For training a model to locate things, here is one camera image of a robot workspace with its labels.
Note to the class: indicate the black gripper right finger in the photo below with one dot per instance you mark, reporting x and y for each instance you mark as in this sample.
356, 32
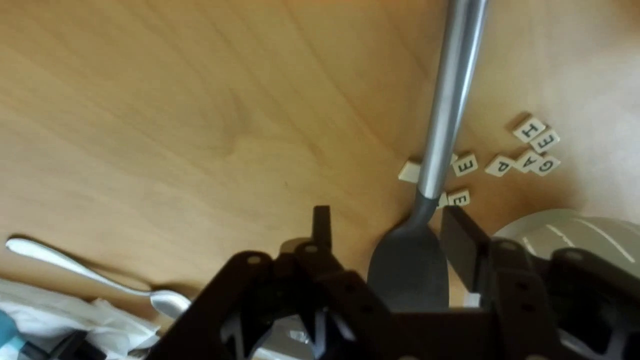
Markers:
511, 292

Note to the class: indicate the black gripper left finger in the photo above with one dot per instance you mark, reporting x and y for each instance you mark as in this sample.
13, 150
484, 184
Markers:
251, 300

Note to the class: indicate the grey spatula with metal handle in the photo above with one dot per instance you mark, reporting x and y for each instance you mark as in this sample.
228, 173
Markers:
409, 268

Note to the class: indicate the white plastic bowl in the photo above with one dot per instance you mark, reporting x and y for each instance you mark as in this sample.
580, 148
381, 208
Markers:
547, 231

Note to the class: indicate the silver metal spoon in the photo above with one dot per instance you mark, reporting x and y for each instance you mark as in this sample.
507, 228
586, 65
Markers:
163, 300

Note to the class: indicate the scattered letter tiles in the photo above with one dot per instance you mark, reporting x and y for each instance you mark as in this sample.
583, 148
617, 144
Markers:
537, 159

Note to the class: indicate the white crumpled paper towel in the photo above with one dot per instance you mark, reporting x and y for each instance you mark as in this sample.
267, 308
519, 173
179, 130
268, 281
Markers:
45, 316

